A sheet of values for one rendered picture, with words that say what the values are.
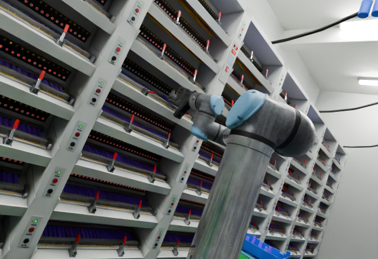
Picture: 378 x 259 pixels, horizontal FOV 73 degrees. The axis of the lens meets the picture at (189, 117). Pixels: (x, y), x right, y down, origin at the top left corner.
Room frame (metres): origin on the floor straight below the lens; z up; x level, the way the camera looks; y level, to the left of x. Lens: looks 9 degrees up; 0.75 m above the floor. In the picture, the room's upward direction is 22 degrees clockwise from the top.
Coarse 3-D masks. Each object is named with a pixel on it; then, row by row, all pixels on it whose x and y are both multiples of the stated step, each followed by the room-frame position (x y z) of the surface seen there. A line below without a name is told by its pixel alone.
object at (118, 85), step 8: (128, 72) 1.31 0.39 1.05; (120, 80) 1.15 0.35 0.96; (112, 88) 1.12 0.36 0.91; (120, 88) 1.14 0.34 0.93; (128, 88) 1.15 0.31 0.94; (152, 88) 1.44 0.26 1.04; (128, 96) 1.18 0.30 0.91; (136, 96) 1.20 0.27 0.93; (144, 96) 1.22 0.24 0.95; (144, 104) 1.25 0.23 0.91; (152, 104) 1.27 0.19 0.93; (160, 104) 1.30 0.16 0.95; (160, 112) 1.32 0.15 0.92; (168, 112) 1.35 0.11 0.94; (192, 112) 1.58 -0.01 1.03; (176, 120) 1.41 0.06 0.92; (184, 120) 1.44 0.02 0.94; (192, 120) 1.54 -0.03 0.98
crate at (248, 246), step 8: (248, 240) 1.49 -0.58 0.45; (256, 240) 1.65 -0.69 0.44; (248, 248) 1.48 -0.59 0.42; (256, 248) 1.45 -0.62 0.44; (272, 248) 1.59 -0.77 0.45; (256, 256) 1.45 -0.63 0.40; (264, 256) 1.42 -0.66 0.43; (272, 256) 1.40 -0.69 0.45; (280, 256) 1.38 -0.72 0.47; (288, 256) 1.52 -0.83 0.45
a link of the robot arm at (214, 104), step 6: (198, 96) 1.21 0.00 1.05; (204, 96) 1.18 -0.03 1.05; (210, 96) 1.16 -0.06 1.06; (216, 96) 1.15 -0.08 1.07; (198, 102) 1.20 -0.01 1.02; (204, 102) 1.17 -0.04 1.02; (210, 102) 1.14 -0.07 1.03; (216, 102) 1.14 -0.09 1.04; (222, 102) 1.17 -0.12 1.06; (198, 108) 1.22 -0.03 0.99; (204, 108) 1.16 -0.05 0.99; (210, 108) 1.15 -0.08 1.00; (216, 108) 1.15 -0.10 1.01; (222, 108) 1.18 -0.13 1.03; (216, 114) 1.16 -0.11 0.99
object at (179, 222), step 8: (184, 200) 1.88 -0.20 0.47; (176, 208) 1.77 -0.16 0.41; (184, 208) 1.85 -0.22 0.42; (192, 208) 1.93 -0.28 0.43; (200, 208) 2.01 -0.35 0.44; (176, 216) 1.72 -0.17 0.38; (184, 216) 1.75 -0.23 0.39; (192, 216) 1.82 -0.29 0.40; (200, 216) 1.89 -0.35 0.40; (176, 224) 1.63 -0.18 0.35; (184, 224) 1.70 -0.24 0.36; (192, 224) 1.77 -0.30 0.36
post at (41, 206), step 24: (120, 0) 1.10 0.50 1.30; (144, 0) 1.07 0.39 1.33; (120, 24) 1.04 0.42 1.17; (96, 48) 1.10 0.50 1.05; (96, 72) 1.04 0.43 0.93; (72, 120) 1.03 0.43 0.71; (48, 168) 1.03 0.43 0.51; (72, 168) 1.09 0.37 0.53; (24, 216) 1.03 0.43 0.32; (48, 216) 1.09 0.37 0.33
